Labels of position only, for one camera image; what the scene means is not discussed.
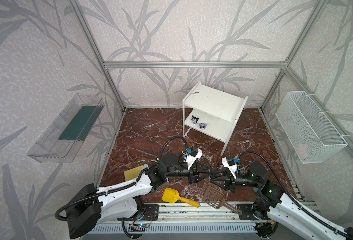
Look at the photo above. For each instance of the clear plastic wall bin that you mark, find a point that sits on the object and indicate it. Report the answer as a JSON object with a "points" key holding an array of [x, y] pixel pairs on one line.
{"points": [[62, 140]]}

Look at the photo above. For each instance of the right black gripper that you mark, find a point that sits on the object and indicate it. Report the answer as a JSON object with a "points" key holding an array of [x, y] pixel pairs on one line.
{"points": [[230, 181]]}

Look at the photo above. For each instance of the yellow toy shovel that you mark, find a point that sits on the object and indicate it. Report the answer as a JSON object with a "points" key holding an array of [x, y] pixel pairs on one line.
{"points": [[172, 196]]}

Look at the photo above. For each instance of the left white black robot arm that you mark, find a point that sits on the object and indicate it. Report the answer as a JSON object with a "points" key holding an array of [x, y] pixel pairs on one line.
{"points": [[92, 206]]}

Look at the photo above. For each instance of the yellow sponge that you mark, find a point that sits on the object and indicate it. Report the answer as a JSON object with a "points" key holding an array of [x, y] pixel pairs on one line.
{"points": [[133, 173]]}

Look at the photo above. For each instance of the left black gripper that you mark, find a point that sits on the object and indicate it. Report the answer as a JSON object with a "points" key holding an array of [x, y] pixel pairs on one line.
{"points": [[193, 174]]}

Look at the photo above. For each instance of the white wire mesh basket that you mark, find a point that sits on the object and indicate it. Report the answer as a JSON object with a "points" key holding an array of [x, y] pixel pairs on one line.
{"points": [[305, 123]]}

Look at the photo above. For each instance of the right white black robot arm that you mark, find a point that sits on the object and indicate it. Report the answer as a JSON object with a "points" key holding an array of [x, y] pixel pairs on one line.
{"points": [[274, 203]]}

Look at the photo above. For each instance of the pink item in basket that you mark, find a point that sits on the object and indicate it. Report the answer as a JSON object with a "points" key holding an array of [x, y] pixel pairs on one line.
{"points": [[302, 151]]}

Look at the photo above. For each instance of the dark purple small figure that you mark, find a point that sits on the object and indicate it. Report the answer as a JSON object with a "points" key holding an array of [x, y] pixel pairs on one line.
{"points": [[203, 125]]}

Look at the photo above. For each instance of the brown slotted toy spatula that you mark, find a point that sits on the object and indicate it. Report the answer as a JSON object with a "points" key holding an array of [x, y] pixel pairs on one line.
{"points": [[215, 198]]}

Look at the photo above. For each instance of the small circuit board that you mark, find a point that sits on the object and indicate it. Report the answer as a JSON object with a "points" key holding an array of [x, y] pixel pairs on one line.
{"points": [[139, 227]]}

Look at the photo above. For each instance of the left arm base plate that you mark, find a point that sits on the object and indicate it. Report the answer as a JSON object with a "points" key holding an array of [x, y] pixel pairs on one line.
{"points": [[149, 213]]}

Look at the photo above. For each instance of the white two-tier shelf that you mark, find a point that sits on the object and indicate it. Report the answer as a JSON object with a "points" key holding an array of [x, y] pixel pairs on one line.
{"points": [[219, 109]]}

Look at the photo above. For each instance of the black purple Kuromi figure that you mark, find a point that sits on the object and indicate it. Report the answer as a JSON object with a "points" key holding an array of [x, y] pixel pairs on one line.
{"points": [[194, 120]]}

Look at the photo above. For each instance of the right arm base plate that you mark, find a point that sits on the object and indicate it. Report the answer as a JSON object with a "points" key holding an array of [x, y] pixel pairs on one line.
{"points": [[247, 213]]}

